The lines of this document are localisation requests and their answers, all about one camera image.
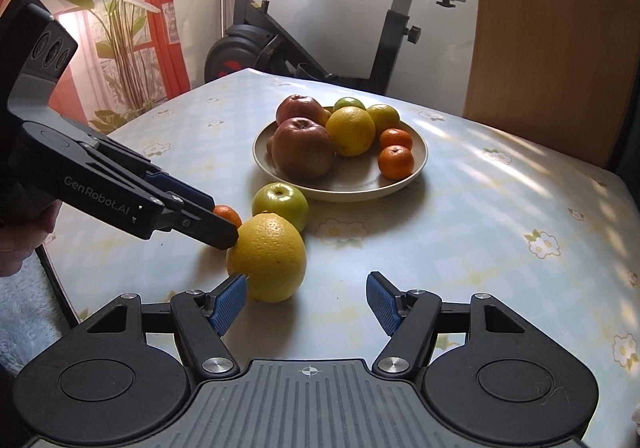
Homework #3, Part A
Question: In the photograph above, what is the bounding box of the wooden door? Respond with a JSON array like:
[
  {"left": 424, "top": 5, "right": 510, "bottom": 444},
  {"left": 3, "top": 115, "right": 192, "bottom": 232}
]
[{"left": 462, "top": 0, "right": 629, "bottom": 169}]

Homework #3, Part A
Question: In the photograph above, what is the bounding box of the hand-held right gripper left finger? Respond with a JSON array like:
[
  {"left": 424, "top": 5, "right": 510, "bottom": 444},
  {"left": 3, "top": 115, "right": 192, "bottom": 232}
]
[{"left": 82, "top": 274, "right": 248, "bottom": 377}]

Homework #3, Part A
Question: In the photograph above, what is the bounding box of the black exercise bike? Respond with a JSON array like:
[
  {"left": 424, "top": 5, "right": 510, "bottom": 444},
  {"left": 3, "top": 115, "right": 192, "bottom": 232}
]
[{"left": 202, "top": 0, "right": 469, "bottom": 96}]

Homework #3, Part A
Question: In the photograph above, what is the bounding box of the large red apple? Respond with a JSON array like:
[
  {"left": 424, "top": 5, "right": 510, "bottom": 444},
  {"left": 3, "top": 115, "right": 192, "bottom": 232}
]
[{"left": 271, "top": 116, "right": 336, "bottom": 181}]

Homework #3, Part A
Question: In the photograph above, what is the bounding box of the beige round plate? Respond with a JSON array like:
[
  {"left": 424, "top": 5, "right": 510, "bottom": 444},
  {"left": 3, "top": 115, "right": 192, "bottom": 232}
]
[{"left": 252, "top": 106, "right": 430, "bottom": 203}]

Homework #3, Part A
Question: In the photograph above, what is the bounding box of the printed plant curtain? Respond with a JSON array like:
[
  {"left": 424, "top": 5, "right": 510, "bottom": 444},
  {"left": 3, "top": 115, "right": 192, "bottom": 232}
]
[{"left": 0, "top": 0, "right": 192, "bottom": 135}]

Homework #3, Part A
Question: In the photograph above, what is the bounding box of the white fluffy towel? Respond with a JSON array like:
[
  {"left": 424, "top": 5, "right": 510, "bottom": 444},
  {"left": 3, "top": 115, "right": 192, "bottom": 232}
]
[{"left": 0, "top": 248, "right": 77, "bottom": 360}]

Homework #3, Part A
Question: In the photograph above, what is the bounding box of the green apple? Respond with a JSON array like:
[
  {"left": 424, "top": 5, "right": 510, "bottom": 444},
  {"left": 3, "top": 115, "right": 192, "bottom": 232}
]
[{"left": 251, "top": 182, "right": 310, "bottom": 233}]

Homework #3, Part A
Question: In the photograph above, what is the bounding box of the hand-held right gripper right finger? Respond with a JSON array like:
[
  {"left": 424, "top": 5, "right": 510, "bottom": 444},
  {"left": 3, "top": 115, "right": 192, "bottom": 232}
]
[{"left": 366, "top": 271, "right": 532, "bottom": 377}]

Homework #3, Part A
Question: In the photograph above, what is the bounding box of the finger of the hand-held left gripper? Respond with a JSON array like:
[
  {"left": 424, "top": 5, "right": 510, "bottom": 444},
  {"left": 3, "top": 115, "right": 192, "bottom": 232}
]
[
  {"left": 154, "top": 194, "right": 240, "bottom": 249},
  {"left": 144, "top": 167, "right": 217, "bottom": 215}
]

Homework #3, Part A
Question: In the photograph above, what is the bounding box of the large yellow orange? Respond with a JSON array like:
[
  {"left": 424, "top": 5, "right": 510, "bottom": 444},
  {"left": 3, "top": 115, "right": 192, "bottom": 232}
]
[{"left": 226, "top": 212, "right": 307, "bottom": 303}]

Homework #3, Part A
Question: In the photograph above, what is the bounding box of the person's left hand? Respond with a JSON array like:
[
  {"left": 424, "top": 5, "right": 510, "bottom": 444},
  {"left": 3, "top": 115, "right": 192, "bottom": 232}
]
[{"left": 0, "top": 201, "right": 62, "bottom": 279}]

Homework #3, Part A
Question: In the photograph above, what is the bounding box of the yellow-green citrus fruit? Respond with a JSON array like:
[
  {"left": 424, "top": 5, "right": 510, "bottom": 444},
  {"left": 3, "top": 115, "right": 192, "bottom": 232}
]
[{"left": 366, "top": 103, "right": 401, "bottom": 135}]

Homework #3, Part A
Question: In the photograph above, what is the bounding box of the black cable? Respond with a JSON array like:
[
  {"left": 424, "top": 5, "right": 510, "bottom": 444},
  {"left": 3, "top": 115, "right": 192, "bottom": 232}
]
[{"left": 34, "top": 247, "right": 81, "bottom": 325}]

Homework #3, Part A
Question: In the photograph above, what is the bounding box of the small orange tangerine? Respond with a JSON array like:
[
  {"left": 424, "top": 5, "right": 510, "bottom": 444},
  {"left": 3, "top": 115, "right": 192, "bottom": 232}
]
[
  {"left": 377, "top": 145, "right": 416, "bottom": 181},
  {"left": 212, "top": 205, "right": 243, "bottom": 229},
  {"left": 378, "top": 127, "right": 414, "bottom": 151}
]

